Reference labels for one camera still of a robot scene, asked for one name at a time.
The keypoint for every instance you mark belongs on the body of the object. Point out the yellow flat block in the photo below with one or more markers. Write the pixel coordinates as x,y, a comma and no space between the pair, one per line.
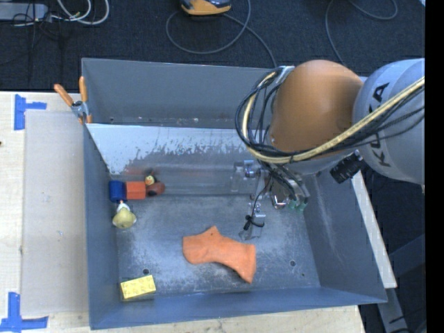
138,287

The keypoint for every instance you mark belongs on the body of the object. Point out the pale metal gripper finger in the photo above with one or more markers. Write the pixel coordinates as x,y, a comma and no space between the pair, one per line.
247,172
256,222

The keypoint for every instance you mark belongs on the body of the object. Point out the orange cloth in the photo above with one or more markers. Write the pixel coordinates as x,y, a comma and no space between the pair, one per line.
218,252

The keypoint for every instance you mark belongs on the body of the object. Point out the orange block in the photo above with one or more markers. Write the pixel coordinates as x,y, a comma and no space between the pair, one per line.
135,190

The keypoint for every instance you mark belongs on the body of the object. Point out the yellow-green toy pear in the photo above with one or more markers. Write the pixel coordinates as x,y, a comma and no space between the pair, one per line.
123,218

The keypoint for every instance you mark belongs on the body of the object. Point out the black cylinder on white bracket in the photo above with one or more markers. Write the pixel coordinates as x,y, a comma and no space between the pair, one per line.
345,168

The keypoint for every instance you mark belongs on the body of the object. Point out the blue block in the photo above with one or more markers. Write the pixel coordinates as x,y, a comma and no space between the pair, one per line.
116,191

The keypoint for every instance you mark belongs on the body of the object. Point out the pale wood flat board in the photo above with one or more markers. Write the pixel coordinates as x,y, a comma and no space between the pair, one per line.
52,203

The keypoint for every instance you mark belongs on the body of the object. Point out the grey metal bin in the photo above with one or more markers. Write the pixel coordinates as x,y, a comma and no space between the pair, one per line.
208,206

